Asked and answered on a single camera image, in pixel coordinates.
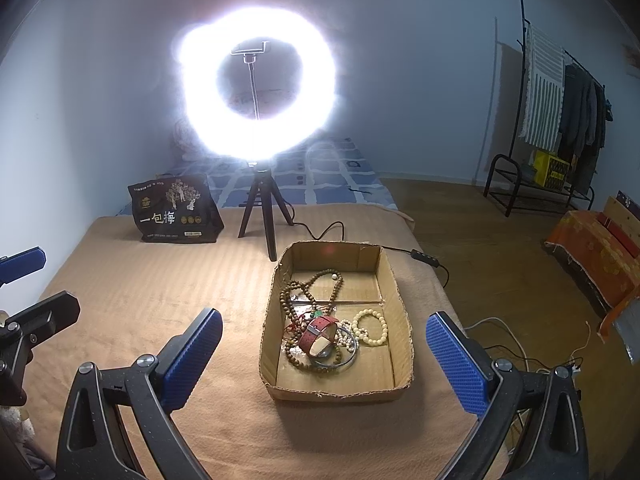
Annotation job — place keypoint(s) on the dark hanging clothes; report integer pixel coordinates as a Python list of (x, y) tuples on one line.
[(585, 113)]

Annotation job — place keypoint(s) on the yellow black box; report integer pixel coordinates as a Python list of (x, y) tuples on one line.
[(550, 171)]

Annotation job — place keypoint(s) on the black tripod stand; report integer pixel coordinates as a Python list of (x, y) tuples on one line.
[(265, 189)]

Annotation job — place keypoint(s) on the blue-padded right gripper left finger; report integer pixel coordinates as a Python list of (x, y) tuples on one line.
[(93, 441)]

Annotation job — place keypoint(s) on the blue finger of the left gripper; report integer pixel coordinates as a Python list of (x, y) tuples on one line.
[(12, 268)]

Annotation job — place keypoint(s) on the black clothes rack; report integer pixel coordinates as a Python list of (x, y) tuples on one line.
[(510, 178)]

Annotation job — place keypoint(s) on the orange cloth covered furniture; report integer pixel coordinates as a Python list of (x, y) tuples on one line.
[(605, 246)]

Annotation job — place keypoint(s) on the blue patterned bed sheet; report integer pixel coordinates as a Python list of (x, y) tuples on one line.
[(322, 170)]

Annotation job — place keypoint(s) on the striped hanging towel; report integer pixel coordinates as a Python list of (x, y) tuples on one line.
[(544, 90)]

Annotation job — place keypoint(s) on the red strap wristwatch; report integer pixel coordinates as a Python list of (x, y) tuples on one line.
[(319, 334)]

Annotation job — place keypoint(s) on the black snack bag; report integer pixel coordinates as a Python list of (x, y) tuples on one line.
[(175, 210)]

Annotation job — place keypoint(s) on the bright ring light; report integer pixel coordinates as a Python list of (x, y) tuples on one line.
[(256, 82)]

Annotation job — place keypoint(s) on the cardboard box tray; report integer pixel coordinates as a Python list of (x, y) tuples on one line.
[(376, 374)]

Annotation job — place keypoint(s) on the folded floral quilt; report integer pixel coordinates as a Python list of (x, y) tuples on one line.
[(186, 141)]

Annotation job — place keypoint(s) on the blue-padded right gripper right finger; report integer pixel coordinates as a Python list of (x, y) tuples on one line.
[(552, 443)]

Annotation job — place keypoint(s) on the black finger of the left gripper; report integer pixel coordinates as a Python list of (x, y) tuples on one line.
[(23, 332)]

